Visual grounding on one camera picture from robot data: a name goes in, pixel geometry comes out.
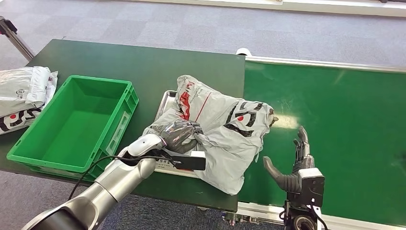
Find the white plastic mailer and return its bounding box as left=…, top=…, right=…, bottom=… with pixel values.
left=24, top=66, right=52, bottom=105

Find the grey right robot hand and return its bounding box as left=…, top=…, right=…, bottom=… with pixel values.
left=262, top=126, right=316, bottom=193

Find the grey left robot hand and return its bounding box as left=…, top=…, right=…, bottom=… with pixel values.
left=159, top=119, right=203, bottom=155

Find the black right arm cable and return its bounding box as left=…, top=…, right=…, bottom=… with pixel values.
left=309, top=203, right=329, bottom=230

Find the metal stand leg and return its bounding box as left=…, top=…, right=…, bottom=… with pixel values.
left=0, top=16, right=35, bottom=61

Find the conveyor underside bracket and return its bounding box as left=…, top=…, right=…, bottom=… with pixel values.
left=222, top=212, right=259, bottom=227

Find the grey package black print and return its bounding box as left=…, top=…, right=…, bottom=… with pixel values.
left=0, top=67, right=58, bottom=136

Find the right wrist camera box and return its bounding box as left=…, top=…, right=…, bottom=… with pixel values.
left=298, top=167, right=326, bottom=207

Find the green conveyor belt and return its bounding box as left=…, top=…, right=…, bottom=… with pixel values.
left=236, top=47, right=406, bottom=230

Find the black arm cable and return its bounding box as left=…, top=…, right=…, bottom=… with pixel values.
left=309, top=203, right=329, bottom=230
left=67, top=155, right=183, bottom=201

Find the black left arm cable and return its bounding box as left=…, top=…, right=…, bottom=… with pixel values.
left=67, top=155, right=183, bottom=201

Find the green plastic crate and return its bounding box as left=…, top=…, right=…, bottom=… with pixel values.
left=7, top=75, right=139, bottom=182

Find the grey plastic package red print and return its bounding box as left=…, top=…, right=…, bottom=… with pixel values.
left=142, top=75, right=279, bottom=196

